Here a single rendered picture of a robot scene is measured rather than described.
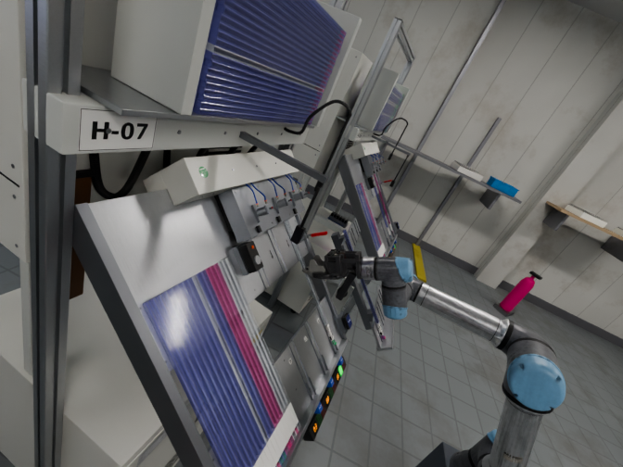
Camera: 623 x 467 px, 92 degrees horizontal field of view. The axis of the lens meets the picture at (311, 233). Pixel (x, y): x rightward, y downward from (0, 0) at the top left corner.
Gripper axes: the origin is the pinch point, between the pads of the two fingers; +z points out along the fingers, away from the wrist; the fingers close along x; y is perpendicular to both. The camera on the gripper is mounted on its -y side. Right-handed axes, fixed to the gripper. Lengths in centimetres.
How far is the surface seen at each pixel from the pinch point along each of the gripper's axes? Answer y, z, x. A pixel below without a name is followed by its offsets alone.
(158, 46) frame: 58, -5, 50
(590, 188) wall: -44, -212, -395
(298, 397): -26.6, -5.9, 28.1
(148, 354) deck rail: 10, 2, 60
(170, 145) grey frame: 44, 1, 46
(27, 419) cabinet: -22, 62, 60
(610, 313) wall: -228, -257, -417
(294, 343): -14.6, -2.7, 20.4
